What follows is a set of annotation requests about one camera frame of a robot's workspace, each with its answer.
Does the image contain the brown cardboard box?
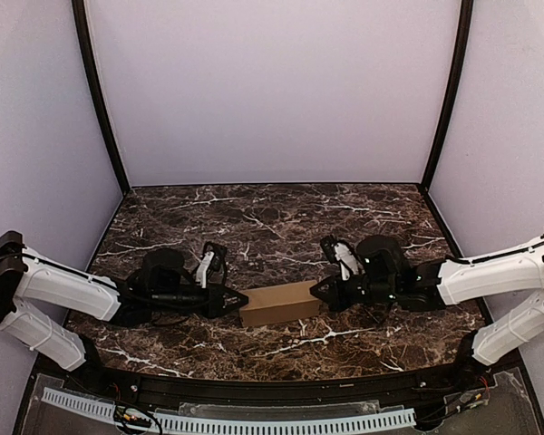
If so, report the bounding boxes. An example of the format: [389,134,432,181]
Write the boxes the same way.
[239,280,321,327]

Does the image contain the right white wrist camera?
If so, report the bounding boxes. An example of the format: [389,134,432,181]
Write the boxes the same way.
[320,235,360,281]

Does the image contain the right black frame post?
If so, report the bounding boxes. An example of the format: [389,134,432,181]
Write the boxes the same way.
[420,0,474,192]

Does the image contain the left black frame post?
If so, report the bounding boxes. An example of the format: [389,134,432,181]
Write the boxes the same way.
[71,0,131,196]

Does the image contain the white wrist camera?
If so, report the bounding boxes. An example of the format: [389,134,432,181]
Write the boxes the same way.
[194,251,219,288]
[320,235,360,281]

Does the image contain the white slotted cable duct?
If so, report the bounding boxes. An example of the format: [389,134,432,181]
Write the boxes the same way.
[41,388,416,434]

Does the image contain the black frame post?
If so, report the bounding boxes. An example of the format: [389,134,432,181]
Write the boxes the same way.
[420,0,474,192]
[71,0,131,196]

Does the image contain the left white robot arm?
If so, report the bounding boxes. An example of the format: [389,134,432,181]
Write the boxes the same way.
[0,230,248,372]

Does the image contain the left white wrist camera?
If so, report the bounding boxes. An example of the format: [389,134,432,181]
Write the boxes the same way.
[194,251,219,288]

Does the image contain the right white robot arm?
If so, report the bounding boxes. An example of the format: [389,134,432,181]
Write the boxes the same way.
[309,233,544,372]

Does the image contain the black front table rail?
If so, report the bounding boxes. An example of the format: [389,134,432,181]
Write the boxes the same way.
[79,366,457,408]

